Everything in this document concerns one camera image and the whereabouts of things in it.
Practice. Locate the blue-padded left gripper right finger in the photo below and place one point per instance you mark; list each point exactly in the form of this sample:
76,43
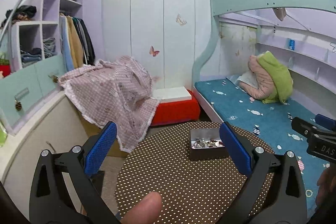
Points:
285,201

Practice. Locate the white pillow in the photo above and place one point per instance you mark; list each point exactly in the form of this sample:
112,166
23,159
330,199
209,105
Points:
249,78

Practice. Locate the cardboard box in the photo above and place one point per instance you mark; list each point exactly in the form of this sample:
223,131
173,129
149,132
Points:
107,139

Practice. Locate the beige cabinet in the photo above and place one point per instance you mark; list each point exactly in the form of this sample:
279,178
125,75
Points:
56,127

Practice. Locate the pink quilted jacket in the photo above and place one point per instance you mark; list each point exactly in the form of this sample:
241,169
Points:
265,86

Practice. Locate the white board on ottoman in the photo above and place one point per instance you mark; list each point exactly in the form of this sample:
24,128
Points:
172,95

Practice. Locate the operator thumb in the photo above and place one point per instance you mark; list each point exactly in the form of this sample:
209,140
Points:
147,211

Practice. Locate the hanging clothes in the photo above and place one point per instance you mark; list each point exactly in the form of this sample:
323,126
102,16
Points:
76,43

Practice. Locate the blue mattress sheet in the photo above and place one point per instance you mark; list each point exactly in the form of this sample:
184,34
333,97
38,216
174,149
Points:
271,123

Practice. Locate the operator other hand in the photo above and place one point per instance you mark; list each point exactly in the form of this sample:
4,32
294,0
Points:
326,184

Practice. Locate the pink butterfly sticker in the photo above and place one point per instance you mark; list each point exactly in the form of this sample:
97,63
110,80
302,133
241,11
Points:
153,52

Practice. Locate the dark metal jewelry box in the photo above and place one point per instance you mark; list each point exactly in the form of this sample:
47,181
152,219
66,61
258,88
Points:
205,144

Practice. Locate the blue box on shelf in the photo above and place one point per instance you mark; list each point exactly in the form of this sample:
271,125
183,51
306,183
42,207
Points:
291,44

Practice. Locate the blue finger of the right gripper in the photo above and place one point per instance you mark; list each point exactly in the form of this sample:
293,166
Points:
326,122

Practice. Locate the green blanket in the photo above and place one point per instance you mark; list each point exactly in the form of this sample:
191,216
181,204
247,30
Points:
279,73

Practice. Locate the lavender open shelf unit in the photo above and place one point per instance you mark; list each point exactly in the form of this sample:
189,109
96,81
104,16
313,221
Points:
27,35

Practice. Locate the brown polka dot tablecloth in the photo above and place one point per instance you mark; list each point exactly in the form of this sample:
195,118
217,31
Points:
191,191

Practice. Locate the pink patterned cloth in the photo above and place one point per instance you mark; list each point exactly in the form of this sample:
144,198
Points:
119,92

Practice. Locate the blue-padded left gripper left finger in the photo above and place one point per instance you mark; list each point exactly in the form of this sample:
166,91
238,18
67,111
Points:
50,201

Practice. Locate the red ottoman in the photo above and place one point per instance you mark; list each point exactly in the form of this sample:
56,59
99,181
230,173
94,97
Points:
177,112

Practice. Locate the white wardrobe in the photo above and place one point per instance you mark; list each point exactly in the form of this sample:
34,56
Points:
179,29

